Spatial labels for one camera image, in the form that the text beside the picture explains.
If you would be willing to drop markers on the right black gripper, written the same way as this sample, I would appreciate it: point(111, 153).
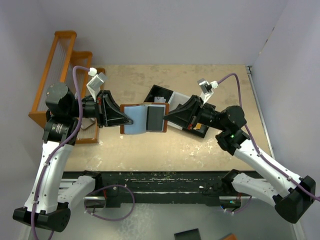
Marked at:
point(189, 113)

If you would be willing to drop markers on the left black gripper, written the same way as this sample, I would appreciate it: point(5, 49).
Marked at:
point(108, 112)

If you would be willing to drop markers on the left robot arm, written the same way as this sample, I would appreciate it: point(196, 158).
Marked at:
point(45, 208)

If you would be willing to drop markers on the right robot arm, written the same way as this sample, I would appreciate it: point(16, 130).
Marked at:
point(290, 194)

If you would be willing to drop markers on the gold card in tray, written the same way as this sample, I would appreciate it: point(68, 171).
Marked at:
point(198, 126)

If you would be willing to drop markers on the black card in holder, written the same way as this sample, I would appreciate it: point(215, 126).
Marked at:
point(154, 121)

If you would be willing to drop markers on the black and white organizer tray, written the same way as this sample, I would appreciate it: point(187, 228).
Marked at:
point(174, 99)

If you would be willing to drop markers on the silver item in tray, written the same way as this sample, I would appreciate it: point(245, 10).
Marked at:
point(159, 99)

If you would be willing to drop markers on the black box at bottom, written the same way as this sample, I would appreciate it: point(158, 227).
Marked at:
point(192, 234)

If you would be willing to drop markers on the orange object at bottom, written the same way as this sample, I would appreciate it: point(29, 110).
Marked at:
point(230, 236)

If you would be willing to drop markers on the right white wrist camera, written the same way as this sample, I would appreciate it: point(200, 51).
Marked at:
point(207, 89)

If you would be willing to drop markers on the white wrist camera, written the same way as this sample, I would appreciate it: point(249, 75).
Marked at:
point(207, 89)
point(97, 80)

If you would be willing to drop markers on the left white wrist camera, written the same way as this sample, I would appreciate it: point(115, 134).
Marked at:
point(97, 80)

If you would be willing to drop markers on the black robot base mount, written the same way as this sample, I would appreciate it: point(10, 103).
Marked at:
point(159, 187)

